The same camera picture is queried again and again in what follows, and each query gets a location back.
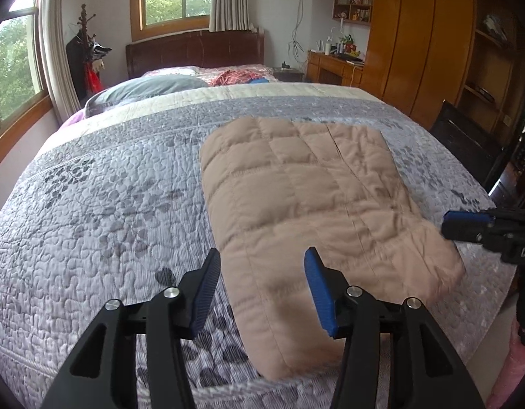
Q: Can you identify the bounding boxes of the wooden coat rack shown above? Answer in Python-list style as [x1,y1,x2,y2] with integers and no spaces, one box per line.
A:
[77,3,97,94]

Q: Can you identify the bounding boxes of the hanging white wall cable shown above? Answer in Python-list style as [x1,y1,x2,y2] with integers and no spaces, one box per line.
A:
[288,0,314,58]

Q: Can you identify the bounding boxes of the bed with grey quilt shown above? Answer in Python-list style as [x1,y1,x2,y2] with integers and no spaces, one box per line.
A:
[0,82,508,409]

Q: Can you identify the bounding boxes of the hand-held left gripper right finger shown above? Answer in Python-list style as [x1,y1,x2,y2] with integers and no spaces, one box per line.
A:
[304,247,485,409]

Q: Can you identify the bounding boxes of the person's right forearm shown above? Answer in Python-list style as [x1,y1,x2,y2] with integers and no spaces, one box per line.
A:
[486,341,525,409]

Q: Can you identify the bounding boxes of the black coat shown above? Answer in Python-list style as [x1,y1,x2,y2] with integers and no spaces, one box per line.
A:
[66,36,101,99]

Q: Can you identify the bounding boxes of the beige quilted jacket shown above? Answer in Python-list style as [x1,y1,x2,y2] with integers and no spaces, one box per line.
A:
[200,116,467,380]

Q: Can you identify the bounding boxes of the wooden desk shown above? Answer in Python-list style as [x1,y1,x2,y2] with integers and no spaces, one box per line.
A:
[307,50,365,88]

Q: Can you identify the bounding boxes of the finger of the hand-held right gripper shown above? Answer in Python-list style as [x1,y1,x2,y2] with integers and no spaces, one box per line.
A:
[440,210,495,243]

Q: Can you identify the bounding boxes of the dark wooden headboard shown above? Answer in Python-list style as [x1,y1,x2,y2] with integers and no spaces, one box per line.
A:
[126,29,265,79]

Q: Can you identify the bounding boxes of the pink red patterned pillow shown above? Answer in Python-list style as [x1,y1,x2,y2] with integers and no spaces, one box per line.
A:
[141,64,274,88]

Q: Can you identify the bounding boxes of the red patterned cloth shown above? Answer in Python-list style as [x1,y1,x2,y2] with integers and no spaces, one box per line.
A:
[209,69,263,87]

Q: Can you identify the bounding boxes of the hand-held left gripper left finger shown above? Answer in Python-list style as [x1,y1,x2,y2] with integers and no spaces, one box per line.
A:
[41,247,222,409]

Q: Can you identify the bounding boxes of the grey pillow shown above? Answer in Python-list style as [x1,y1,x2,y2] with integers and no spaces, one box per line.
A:
[84,74,209,118]

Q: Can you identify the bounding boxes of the wooden wardrobe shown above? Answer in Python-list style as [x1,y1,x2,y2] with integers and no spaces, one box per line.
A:
[313,0,476,131]

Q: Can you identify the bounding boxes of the dark nightstand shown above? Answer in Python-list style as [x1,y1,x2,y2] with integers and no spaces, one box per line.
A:
[273,68,306,82]

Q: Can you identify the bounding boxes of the wooden wall shelf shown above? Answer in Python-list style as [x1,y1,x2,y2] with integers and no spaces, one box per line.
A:
[334,0,374,24]

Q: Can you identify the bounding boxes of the red bag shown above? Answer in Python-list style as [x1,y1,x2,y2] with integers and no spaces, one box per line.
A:
[87,62,103,92]

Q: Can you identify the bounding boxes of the dark wooden chair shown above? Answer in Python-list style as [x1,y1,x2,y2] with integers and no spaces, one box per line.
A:
[431,100,508,192]

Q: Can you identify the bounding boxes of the open wooden bookshelf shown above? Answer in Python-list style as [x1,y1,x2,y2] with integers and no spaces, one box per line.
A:
[456,0,525,137]

